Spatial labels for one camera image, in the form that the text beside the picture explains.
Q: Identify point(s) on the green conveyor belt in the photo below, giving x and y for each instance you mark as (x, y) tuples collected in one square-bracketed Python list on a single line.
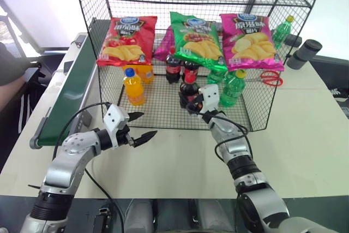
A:
[(73, 88)]

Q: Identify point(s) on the red potato chips bag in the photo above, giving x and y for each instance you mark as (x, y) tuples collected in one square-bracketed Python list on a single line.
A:
[(128, 42)]

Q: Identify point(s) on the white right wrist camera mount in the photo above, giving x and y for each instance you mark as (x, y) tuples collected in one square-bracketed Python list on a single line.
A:
[(210, 96)]

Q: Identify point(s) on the pink potato chips bag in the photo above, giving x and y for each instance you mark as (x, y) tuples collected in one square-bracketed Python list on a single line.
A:
[(251, 44)]

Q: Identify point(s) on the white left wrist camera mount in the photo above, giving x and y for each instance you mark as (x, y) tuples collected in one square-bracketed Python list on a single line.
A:
[(115, 117)]

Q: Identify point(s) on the person in grey top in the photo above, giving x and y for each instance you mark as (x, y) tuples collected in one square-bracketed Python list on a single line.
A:
[(11, 69)]

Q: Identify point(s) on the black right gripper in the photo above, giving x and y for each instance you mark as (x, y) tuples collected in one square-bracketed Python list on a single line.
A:
[(204, 109)]

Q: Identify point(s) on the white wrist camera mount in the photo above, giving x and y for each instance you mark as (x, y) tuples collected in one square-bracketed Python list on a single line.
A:
[(115, 117), (210, 96)]

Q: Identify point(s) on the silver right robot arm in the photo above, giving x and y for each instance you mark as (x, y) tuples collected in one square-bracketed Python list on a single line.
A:
[(245, 178)]

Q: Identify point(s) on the grey black cylinder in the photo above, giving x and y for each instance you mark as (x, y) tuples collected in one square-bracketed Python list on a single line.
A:
[(304, 53)]

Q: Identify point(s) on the grey rounded shape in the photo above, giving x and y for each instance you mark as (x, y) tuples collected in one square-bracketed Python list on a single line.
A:
[(211, 214), (139, 214)]

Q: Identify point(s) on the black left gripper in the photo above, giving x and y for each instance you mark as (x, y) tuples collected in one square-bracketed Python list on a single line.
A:
[(122, 138)]

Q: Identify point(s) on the small white device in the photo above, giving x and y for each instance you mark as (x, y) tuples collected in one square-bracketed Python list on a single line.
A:
[(80, 39)]

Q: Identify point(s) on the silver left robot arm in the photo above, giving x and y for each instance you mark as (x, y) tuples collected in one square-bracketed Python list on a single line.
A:
[(68, 159)]

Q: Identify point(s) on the cola bottle red label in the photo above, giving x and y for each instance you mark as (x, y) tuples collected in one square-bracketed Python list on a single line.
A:
[(188, 89), (191, 68), (173, 66)]

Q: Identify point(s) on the green soda bottle yellow cap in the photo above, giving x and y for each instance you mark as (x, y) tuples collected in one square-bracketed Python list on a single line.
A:
[(231, 91), (282, 31)]

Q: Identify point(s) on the orange soda bottle blue cap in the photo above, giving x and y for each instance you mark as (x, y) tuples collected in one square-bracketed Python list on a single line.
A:
[(134, 91)]

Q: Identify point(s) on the black bag with print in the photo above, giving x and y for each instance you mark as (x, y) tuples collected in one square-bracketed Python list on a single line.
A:
[(334, 80)]

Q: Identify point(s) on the grey conveyor control box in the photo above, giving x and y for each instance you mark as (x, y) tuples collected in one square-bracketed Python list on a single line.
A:
[(83, 119)]

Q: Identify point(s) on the purple snack bag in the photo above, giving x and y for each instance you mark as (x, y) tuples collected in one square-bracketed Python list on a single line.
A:
[(163, 44)]

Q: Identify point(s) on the green potato chips bag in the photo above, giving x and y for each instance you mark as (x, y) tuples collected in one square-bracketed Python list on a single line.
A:
[(197, 42)]

